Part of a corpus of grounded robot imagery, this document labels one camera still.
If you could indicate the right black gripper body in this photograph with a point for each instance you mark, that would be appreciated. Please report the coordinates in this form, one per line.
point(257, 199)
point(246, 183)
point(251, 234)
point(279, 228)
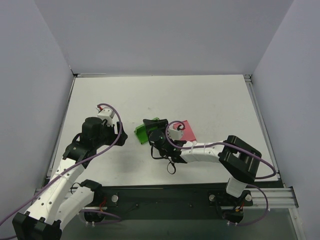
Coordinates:
point(155, 125)

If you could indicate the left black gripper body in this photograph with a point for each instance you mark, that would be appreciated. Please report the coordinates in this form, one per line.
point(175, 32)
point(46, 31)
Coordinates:
point(119, 134)

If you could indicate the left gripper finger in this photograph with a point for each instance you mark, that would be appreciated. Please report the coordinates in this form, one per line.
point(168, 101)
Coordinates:
point(122, 139)
point(118, 128)

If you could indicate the green paper box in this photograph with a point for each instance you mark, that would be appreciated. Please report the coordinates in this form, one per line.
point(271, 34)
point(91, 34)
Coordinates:
point(141, 132)

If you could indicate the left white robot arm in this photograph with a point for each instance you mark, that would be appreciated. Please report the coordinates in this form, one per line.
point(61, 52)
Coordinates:
point(47, 217)

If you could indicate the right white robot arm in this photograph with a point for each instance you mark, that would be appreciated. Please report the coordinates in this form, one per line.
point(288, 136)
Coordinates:
point(234, 154)

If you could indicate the pink paper box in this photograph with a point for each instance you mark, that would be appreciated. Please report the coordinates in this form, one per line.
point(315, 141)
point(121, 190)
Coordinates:
point(188, 134)

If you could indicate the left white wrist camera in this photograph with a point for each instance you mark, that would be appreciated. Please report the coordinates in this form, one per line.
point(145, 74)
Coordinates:
point(106, 114)

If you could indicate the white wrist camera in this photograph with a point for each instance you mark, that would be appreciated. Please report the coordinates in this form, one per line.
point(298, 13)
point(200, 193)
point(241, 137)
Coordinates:
point(106, 114)
point(176, 133)

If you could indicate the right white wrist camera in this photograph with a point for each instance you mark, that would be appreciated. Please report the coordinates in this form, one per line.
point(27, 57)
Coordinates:
point(176, 133)

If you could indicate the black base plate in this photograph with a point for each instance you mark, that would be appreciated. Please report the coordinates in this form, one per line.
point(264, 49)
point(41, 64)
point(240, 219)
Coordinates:
point(196, 201)

